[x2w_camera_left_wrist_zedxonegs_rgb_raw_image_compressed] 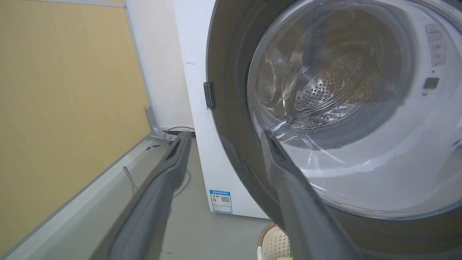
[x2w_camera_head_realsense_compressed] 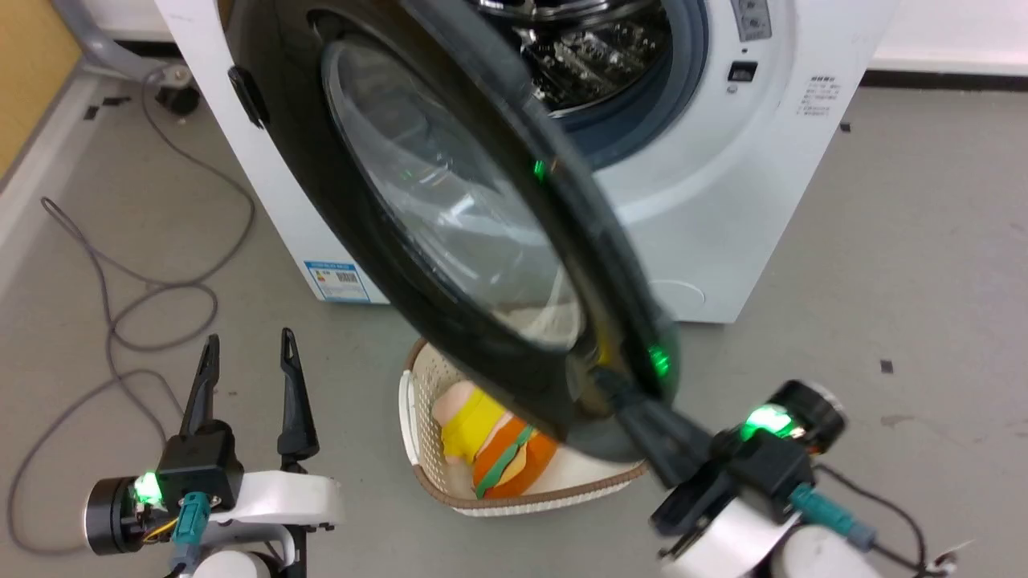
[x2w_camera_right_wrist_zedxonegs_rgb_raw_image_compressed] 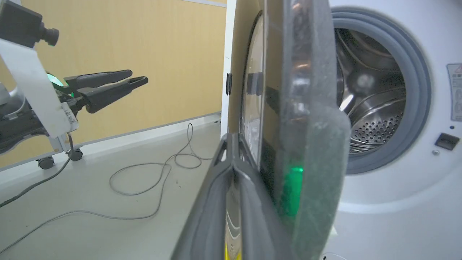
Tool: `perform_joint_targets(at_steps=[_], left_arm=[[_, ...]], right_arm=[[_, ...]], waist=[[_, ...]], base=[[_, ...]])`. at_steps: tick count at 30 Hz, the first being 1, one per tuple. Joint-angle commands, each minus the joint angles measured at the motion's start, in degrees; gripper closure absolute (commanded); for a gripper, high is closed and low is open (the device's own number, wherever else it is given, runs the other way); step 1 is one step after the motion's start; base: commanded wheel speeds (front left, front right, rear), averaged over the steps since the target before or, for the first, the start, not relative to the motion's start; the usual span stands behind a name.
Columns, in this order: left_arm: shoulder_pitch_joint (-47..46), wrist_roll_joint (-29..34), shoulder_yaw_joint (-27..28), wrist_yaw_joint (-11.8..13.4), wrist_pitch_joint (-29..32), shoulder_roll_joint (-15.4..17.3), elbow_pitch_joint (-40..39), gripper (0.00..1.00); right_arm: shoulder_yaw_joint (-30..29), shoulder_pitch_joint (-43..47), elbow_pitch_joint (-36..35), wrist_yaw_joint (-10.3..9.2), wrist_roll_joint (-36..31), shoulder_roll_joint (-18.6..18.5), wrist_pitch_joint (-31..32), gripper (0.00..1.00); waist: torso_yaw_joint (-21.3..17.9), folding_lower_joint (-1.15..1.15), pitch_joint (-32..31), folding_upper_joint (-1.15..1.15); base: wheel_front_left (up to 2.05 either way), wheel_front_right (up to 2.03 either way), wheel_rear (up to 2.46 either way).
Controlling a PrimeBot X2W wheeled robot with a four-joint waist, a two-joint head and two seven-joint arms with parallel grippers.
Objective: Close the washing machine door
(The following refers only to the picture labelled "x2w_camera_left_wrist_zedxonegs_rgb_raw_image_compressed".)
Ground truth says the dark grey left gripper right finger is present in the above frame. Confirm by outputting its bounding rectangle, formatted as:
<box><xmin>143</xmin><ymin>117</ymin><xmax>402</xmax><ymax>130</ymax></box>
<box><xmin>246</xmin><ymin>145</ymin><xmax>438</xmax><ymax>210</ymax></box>
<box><xmin>261</xmin><ymin>130</ymin><xmax>361</xmax><ymax>260</ymax></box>

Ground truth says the round glass washing machine door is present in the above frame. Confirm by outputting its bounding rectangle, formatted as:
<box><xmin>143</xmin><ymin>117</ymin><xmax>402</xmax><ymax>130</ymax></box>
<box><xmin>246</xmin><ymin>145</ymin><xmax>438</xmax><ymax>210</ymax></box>
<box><xmin>206</xmin><ymin>0</ymin><xmax>462</xmax><ymax>260</ymax></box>

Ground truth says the white front-load washing machine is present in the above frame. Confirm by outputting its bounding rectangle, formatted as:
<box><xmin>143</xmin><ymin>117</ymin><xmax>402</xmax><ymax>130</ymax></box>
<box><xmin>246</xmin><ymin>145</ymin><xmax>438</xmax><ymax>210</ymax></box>
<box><xmin>173</xmin><ymin>0</ymin><xmax>462</xmax><ymax>219</ymax></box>

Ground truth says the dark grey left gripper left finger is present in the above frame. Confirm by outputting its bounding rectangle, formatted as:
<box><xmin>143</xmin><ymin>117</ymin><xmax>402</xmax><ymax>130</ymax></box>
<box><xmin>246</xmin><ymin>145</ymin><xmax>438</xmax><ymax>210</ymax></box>
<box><xmin>90</xmin><ymin>131</ymin><xmax>192</xmax><ymax>260</ymax></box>

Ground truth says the blue energy label sticker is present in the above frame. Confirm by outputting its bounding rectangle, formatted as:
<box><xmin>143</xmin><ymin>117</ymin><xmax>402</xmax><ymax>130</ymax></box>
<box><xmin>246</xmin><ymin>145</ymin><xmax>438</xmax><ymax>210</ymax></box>
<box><xmin>210</xmin><ymin>190</ymin><xmax>233</xmax><ymax>214</ymax></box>

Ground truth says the cream perforated laundry basket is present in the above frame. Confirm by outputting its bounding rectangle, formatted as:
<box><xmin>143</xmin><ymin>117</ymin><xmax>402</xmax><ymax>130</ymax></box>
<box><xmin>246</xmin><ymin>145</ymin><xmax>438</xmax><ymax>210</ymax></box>
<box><xmin>257</xmin><ymin>223</ymin><xmax>293</xmax><ymax>260</ymax></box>

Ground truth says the thin grey floor cable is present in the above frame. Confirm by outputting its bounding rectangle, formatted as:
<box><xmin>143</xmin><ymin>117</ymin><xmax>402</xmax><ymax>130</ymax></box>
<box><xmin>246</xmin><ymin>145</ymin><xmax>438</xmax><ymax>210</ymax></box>
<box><xmin>123</xmin><ymin>126</ymin><xmax>196</xmax><ymax>199</ymax></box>

